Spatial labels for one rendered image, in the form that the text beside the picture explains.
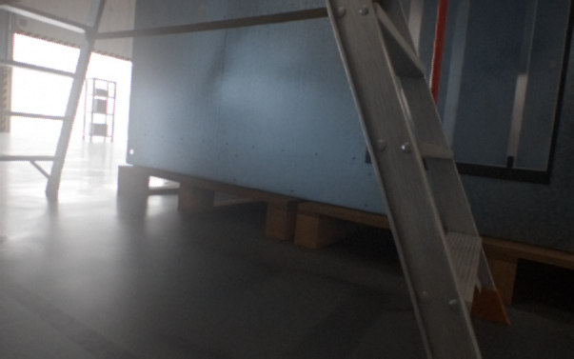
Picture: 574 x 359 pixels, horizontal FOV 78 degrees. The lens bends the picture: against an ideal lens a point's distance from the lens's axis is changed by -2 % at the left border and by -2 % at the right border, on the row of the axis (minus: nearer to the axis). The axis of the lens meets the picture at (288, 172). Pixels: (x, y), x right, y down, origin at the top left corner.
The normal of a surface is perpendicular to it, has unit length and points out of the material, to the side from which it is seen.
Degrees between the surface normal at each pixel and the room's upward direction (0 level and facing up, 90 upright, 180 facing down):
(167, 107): 90
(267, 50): 90
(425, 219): 88
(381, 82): 88
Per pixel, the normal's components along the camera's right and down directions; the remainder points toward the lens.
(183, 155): -0.57, 0.01
